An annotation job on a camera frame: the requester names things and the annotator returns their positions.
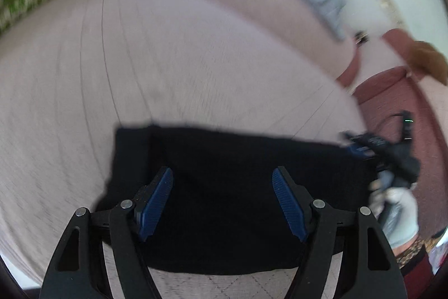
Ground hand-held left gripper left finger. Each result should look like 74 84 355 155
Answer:
40 166 174 299

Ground light quilted bedspread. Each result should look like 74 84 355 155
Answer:
0 0 372 299

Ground small black object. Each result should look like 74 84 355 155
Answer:
353 31 370 47

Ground person's right hand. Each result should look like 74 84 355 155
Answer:
370 170 419 249

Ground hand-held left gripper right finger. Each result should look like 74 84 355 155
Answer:
272 165 409 299

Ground red-brown sofa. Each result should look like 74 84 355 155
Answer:
352 29 448 244

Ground orange-brown plush toy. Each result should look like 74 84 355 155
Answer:
407 39 448 87

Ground black pants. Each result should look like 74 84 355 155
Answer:
93 124 380 277

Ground pale pink pillow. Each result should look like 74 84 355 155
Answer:
198 0 363 87

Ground person's right forearm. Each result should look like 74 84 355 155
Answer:
364 238 436 279

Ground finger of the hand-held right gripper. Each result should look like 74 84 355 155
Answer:
340 131 378 160

